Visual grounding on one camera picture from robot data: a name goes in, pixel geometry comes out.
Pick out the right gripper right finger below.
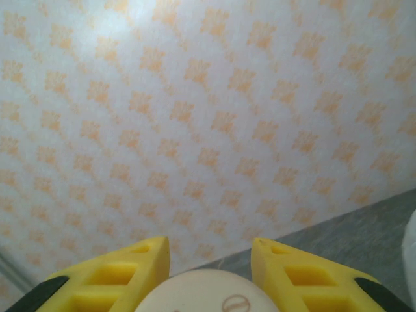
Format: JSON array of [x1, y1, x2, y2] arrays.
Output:
[[252, 237, 413, 312]]

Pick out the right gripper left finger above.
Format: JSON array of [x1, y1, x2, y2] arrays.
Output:
[[9, 236, 172, 312]]

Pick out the brown plastic bottle cream cap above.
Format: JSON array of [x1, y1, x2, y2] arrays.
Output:
[[138, 268, 281, 312]]

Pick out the bin with white liner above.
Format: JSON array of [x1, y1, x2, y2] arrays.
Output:
[[402, 209, 416, 283]]

